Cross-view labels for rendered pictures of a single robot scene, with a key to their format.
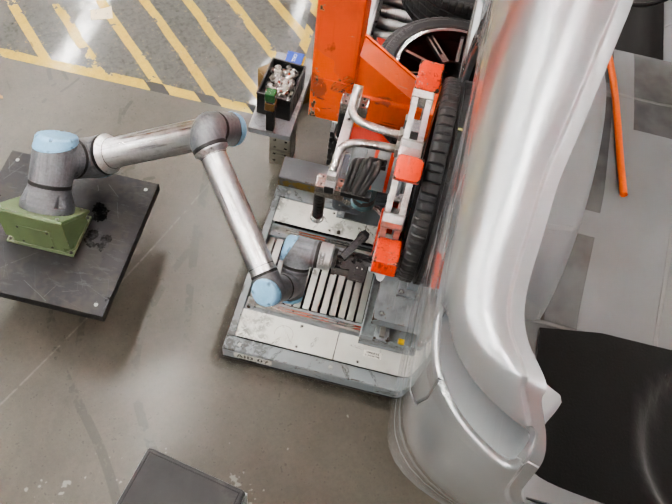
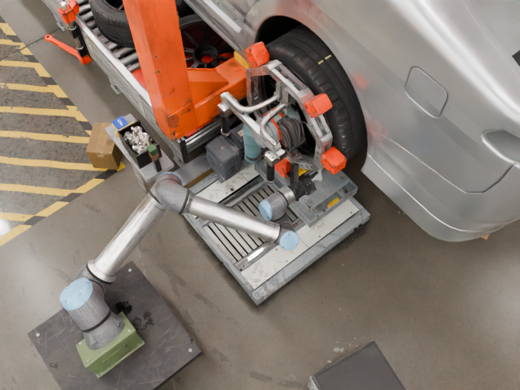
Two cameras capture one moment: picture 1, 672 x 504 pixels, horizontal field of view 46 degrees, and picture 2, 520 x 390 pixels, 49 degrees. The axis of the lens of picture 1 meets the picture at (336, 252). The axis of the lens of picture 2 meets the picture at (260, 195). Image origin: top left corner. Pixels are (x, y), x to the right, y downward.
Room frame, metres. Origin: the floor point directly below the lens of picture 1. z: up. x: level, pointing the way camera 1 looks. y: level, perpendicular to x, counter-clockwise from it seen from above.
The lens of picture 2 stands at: (0.47, 1.03, 2.99)
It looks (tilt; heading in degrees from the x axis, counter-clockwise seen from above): 60 degrees down; 317
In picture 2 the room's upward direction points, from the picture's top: 1 degrees counter-clockwise
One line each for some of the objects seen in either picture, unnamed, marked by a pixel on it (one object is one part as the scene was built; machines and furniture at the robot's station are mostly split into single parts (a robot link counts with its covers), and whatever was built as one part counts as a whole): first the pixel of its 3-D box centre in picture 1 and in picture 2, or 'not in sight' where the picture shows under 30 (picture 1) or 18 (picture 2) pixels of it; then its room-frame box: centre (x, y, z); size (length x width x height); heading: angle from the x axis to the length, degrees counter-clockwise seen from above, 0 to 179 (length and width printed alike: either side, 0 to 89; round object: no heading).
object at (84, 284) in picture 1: (63, 249); (120, 350); (1.49, 1.05, 0.15); 0.60 x 0.60 x 0.30; 86
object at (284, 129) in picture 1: (283, 94); (138, 147); (2.20, 0.32, 0.44); 0.43 x 0.17 x 0.03; 175
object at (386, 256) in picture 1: (386, 256); (333, 160); (1.26, -0.15, 0.85); 0.09 x 0.08 x 0.07; 175
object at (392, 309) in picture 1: (425, 270); (307, 159); (1.56, -0.34, 0.32); 0.40 x 0.30 x 0.28; 175
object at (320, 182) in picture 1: (330, 187); (275, 155); (1.43, 0.05, 0.93); 0.09 x 0.05 x 0.05; 85
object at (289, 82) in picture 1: (281, 88); (139, 143); (2.16, 0.32, 0.51); 0.20 x 0.14 x 0.13; 172
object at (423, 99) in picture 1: (403, 174); (286, 117); (1.58, -0.17, 0.85); 0.54 x 0.07 x 0.54; 175
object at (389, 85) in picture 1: (425, 94); (225, 73); (2.09, -0.23, 0.69); 0.52 x 0.17 x 0.35; 85
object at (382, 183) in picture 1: (381, 169); (275, 124); (1.58, -0.10, 0.85); 0.21 x 0.14 x 0.14; 85
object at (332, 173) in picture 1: (366, 153); (281, 120); (1.49, -0.04, 1.03); 0.19 x 0.18 x 0.11; 85
